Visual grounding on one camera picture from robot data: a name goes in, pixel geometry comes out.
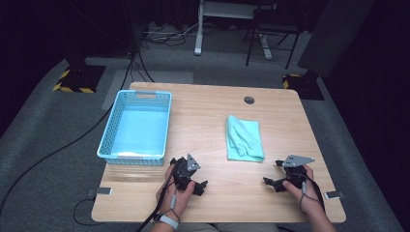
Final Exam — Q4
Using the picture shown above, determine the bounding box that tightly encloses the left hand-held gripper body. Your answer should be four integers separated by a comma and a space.
169, 153, 202, 191

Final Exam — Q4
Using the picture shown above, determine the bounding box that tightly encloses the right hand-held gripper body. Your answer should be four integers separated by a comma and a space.
279, 154, 316, 192

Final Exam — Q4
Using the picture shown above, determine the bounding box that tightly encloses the mint green t-shirt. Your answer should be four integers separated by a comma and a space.
225, 114, 266, 163

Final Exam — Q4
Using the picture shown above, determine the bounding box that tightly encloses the person's left hand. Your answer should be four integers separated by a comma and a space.
155, 164, 196, 223

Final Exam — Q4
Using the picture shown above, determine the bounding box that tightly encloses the person's right hand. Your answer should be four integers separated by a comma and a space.
281, 164, 325, 216

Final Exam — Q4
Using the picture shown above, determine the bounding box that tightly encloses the small grey tag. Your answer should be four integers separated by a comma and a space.
86, 187, 113, 197
323, 189, 345, 200

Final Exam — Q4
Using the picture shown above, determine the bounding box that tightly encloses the white wristband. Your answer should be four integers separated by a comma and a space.
154, 213, 180, 230

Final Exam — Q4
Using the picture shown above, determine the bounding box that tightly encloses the light blue plastic basket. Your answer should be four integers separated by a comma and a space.
96, 89, 173, 167

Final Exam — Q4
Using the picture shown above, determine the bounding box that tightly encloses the black striped stand base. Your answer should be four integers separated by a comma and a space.
52, 64, 106, 95
281, 72, 326, 102

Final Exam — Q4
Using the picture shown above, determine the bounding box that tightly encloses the black chair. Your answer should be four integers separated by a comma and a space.
243, 3, 303, 71

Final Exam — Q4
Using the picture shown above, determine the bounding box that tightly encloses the dark grey panel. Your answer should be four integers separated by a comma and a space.
297, 0, 376, 79

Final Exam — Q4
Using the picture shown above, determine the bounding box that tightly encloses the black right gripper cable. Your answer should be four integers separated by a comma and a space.
299, 173, 327, 216

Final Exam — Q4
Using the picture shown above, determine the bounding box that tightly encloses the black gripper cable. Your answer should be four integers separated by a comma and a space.
299, 173, 327, 216
134, 167, 177, 232

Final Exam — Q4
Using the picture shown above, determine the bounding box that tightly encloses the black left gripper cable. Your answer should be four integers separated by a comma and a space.
134, 167, 177, 232

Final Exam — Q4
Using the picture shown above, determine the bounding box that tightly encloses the thin black cable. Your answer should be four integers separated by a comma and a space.
73, 196, 104, 226

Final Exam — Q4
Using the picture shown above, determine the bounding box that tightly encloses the thick black floor cable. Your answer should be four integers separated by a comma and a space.
0, 47, 136, 216

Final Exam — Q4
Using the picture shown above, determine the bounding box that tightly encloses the white desk frame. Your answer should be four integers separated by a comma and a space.
192, 0, 278, 61

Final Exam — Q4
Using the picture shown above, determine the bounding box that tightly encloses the bundle of floor cables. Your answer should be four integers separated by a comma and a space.
141, 20, 207, 47

